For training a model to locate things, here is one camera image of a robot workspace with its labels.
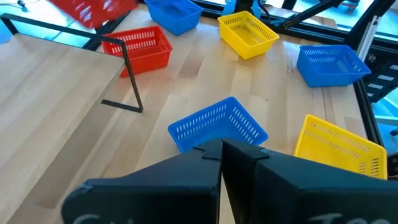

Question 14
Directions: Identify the red plastic slotted basket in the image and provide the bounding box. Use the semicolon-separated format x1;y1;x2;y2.
48;0;139;29
101;25;174;78

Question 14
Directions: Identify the silver aluminium extrusion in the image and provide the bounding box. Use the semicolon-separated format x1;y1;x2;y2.
356;14;382;62

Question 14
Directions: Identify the black bracket with white labels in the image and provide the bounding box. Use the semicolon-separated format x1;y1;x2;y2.
362;52;398;104

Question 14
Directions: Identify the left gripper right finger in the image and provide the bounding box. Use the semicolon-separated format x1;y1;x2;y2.
221;138;398;224

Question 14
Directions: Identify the wooden shelf with black frame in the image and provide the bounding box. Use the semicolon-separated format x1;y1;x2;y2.
0;12;144;224

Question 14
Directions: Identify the blue plastic slotted basket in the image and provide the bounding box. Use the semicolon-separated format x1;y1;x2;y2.
296;44;373;88
167;96;269;154
144;0;203;37

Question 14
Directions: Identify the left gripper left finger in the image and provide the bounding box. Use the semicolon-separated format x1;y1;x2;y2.
61;139;223;224

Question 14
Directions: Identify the yellow plastic slotted basket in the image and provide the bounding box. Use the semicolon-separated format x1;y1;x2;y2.
217;11;280;61
293;114;389;180

